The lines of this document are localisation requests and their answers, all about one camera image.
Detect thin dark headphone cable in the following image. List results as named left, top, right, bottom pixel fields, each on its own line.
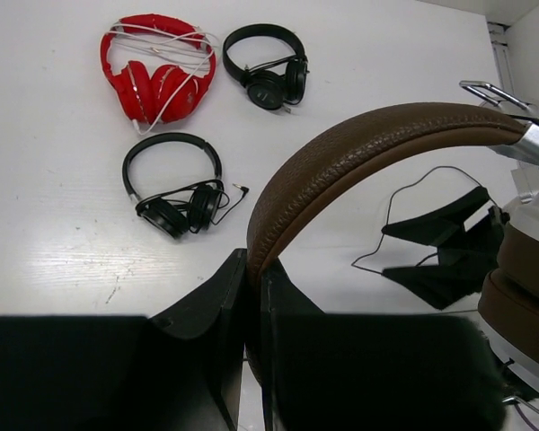
left=351, top=165, right=539, bottom=275

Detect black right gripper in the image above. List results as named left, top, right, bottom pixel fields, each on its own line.
left=382, top=186, right=508, bottom=310

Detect black headphones upper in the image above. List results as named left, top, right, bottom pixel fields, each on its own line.
left=222, top=23, right=309, bottom=111

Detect red headphones with white cable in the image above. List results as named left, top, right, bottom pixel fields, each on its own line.
left=100, top=13, right=217, bottom=136

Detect aluminium rail right side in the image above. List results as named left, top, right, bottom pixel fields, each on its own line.
left=487, top=22, right=515, bottom=93

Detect brown silver headphones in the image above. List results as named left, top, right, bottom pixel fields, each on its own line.
left=244, top=79, right=539, bottom=414

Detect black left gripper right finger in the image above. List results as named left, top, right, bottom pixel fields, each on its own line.
left=261, top=260, right=324, bottom=430

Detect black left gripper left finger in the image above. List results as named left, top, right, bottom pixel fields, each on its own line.
left=149, top=249, right=247, bottom=430

